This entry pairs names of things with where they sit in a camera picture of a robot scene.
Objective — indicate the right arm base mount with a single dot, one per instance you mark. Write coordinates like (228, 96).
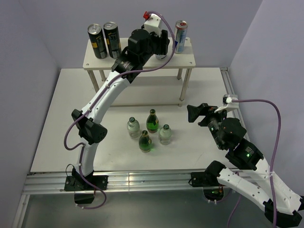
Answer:
(213, 192)

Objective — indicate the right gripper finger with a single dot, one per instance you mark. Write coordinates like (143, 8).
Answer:
(195, 111)
(205, 121)

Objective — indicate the silver can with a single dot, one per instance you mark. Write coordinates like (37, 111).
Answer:
(160, 57)
(180, 33)

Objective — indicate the aluminium rail frame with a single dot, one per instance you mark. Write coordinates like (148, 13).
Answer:
(118, 156)

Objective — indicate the black can right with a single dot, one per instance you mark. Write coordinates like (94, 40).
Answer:
(112, 38)

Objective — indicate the clear soda bottle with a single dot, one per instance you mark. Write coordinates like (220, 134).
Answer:
(165, 134)
(133, 127)

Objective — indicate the green glass bottle rear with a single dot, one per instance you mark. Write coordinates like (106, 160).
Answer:
(152, 122)

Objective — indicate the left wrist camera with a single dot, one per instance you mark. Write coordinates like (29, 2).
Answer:
(152, 23)

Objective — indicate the black can left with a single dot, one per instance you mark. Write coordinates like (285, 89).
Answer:
(97, 40)

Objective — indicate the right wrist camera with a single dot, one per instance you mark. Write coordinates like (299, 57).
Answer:
(228, 104)

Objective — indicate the green glass bottle front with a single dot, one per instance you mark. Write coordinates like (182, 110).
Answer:
(145, 142)

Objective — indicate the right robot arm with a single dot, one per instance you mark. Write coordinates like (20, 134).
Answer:
(279, 203)

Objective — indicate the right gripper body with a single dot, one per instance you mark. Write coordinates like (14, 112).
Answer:
(213, 123)

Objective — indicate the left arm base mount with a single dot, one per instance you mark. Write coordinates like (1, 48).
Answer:
(85, 188)

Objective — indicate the green glass bottle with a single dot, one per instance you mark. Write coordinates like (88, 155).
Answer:
(152, 122)
(145, 142)

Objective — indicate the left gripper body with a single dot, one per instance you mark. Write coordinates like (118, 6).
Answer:
(154, 42)

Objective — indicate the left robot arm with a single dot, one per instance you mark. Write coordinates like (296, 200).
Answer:
(88, 119)

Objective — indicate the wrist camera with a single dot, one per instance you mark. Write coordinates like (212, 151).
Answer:
(152, 23)
(228, 104)

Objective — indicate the black can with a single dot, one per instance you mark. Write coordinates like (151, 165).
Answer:
(112, 38)
(97, 40)

